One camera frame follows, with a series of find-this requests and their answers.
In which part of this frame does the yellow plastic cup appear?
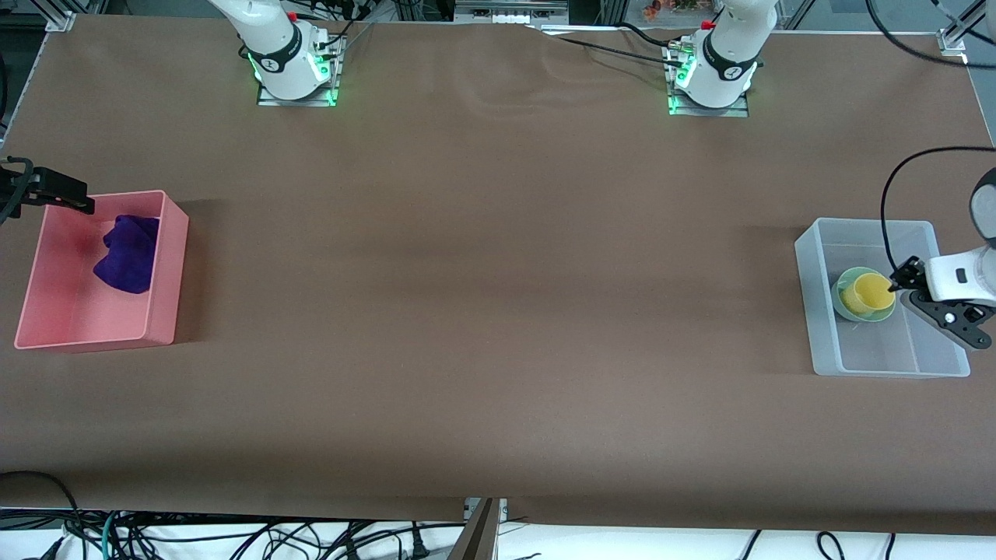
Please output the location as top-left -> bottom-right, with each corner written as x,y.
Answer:
840,272 -> 896,317

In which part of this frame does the purple microfibre cloth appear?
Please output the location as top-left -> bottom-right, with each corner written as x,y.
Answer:
93,215 -> 161,295

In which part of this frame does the clear plastic bin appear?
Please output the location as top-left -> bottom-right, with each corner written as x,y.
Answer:
794,217 -> 972,379

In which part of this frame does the pink plastic bin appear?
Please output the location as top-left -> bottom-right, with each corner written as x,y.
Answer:
14,190 -> 190,352

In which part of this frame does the grey power strip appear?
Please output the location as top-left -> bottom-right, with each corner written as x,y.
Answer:
454,0 -> 570,24

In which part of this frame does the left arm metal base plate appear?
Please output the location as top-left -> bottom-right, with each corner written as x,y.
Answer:
667,43 -> 750,118

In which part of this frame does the black overhead cable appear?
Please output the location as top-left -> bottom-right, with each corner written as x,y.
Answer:
864,0 -> 996,69

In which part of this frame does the black floor cable loop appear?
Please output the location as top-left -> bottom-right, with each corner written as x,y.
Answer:
0,470 -> 85,549

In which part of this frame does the short black base cable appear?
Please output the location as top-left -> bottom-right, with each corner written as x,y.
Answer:
620,21 -> 686,52

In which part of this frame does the long black base cable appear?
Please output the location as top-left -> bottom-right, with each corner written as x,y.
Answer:
529,22 -> 689,72

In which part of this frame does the wooden table post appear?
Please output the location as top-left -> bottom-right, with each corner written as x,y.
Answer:
447,498 -> 500,560

